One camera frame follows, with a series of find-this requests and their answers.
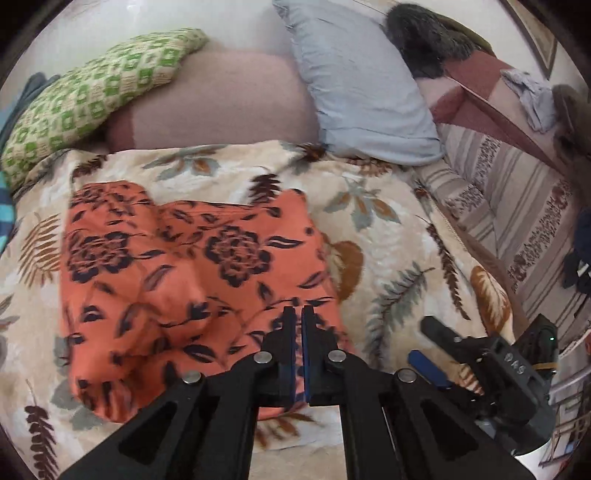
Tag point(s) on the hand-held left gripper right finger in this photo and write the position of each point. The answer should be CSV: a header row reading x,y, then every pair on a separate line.
x,y
306,369

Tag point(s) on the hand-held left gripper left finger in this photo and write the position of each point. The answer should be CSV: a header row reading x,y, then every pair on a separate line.
x,y
289,364

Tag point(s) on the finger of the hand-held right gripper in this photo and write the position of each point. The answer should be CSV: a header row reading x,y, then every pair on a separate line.
x,y
429,367
438,330

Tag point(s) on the orange floral garment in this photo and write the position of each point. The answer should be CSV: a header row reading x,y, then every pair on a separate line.
x,y
184,277

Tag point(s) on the leaf print blanket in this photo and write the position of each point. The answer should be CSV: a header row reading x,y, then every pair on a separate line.
x,y
392,258

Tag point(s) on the dark cloth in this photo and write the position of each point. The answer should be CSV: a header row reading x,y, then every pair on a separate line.
x,y
577,272

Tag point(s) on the striped bed sheet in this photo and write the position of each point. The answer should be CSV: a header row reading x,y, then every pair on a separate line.
x,y
517,207

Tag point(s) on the brown fur garment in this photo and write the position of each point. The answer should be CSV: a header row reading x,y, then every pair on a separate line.
x,y
575,120

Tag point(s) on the light blue pillow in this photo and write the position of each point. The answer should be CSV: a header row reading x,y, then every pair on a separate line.
x,y
360,92

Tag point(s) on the pale blue crumpled garment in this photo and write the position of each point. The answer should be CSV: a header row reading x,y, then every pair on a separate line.
x,y
531,97

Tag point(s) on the pink pillow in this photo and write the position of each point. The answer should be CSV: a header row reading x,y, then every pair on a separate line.
x,y
231,101

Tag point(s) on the dark fur garment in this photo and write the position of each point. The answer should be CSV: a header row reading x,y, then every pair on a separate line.
x,y
425,37

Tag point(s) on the blue striped towel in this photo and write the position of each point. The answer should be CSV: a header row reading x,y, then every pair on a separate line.
x,y
7,212

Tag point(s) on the green checkered pillow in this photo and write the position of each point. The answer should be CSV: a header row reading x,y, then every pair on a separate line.
x,y
92,92

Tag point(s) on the framed wall picture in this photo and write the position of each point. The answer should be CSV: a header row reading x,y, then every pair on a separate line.
x,y
535,32

